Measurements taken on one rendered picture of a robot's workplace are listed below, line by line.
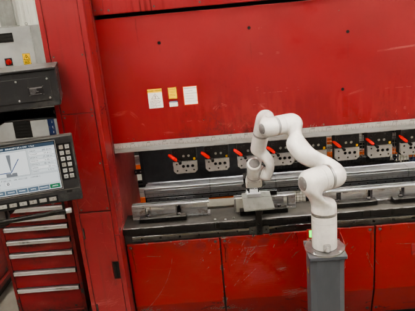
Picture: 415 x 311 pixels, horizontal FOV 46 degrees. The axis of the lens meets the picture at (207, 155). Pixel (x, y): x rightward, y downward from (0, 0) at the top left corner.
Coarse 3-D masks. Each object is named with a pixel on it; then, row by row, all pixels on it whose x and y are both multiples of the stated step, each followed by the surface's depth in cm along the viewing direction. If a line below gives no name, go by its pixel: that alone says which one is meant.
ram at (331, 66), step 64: (320, 0) 277; (384, 0) 277; (128, 64) 288; (192, 64) 288; (256, 64) 288; (320, 64) 288; (384, 64) 288; (128, 128) 300; (192, 128) 300; (384, 128) 299
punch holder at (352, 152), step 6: (336, 138) 301; (342, 138) 301; (348, 138) 301; (354, 138) 301; (342, 144) 302; (348, 144) 302; (354, 144) 302; (336, 150) 303; (342, 150) 303; (348, 150) 303; (354, 150) 303; (336, 156) 304; (342, 156) 304; (348, 156) 304; (354, 156) 304
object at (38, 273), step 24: (72, 216) 339; (24, 240) 340; (48, 240) 339; (72, 240) 340; (24, 264) 346; (48, 264) 346; (72, 264) 346; (24, 288) 352; (48, 288) 350; (72, 288) 350
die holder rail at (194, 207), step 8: (176, 200) 321; (184, 200) 320; (192, 200) 319; (200, 200) 319; (208, 200) 317; (136, 208) 317; (144, 208) 317; (152, 208) 317; (160, 208) 317; (168, 208) 317; (176, 208) 319; (184, 208) 317; (192, 208) 317; (200, 208) 317; (136, 216) 319
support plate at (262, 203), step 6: (264, 192) 313; (246, 198) 306; (252, 198) 306; (258, 198) 305; (264, 198) 304; (270, 198) 303; (246, 204) 297; (252, 204) 297; (258, 204) 296; (264, 204) 295; (270, 204) 294; (246, 210) 290; (252, 210) 290
